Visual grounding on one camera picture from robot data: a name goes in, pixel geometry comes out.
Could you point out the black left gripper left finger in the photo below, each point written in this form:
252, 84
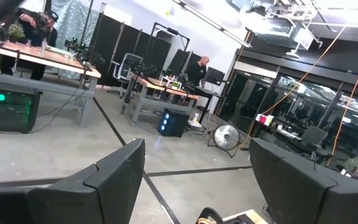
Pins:
89, 199

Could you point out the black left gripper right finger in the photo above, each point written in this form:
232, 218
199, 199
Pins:
306, 199

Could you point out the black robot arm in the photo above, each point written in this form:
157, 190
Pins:
145, 70
82, 49

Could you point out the grey office chair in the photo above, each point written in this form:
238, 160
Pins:
126, 67
314, 137

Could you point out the pink and green boxes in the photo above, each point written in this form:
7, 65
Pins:
264, 119

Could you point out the black clamp hook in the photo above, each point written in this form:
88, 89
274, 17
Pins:
210, 211

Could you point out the round floor fan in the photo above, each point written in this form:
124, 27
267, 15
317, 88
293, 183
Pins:
226, 137

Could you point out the computer tower with blue lights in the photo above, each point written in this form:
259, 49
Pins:
174, 124

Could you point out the computer tower with green light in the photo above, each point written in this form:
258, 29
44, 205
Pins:
8, 112

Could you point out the wooden work table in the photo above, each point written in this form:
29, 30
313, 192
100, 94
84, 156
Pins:
154, 84
42, 57

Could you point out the white bottle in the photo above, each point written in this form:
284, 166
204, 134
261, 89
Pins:
195, 118

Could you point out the small green potted plant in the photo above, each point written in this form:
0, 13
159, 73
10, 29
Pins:
176, 85
15, 32

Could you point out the dark computer monitor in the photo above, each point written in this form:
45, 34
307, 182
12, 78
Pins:
214, 76

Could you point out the black partition panel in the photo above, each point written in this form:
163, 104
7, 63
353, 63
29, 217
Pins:
120, 46

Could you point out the person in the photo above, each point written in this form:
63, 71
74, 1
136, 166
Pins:
196, 73
36, 37

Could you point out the black metal gantry frame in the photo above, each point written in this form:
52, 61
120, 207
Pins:
169, 30

